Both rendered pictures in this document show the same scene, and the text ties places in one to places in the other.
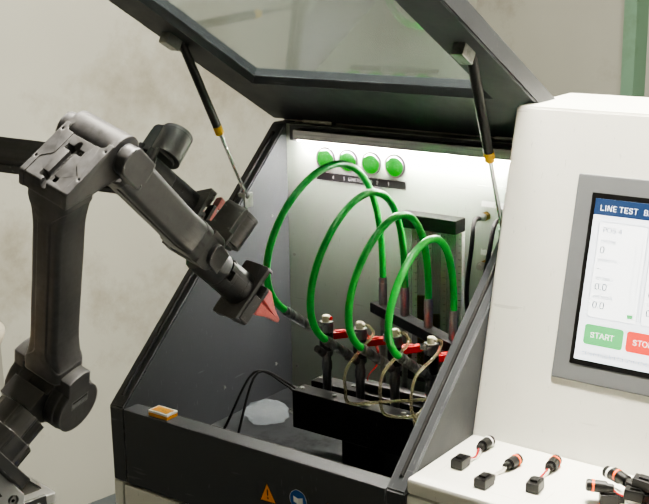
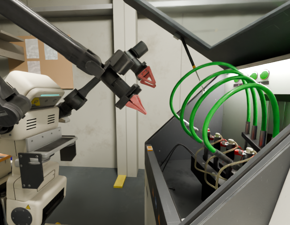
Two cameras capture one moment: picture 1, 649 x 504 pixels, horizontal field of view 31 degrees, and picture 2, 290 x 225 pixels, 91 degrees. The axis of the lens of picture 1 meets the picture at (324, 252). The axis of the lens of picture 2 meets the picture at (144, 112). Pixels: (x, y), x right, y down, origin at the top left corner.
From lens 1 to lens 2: 163 cm
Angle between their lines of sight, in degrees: 47
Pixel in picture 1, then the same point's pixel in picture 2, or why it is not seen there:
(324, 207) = (234, 97)
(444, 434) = (228, 218)
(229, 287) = (114, 90)
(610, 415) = not seen: outside the picture
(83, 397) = (2, 112)
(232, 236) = (110, 62)
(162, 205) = (15, 14)
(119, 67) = not seen: hidden behind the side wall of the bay
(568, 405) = not seen: outside the picture
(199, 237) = (70, 51)
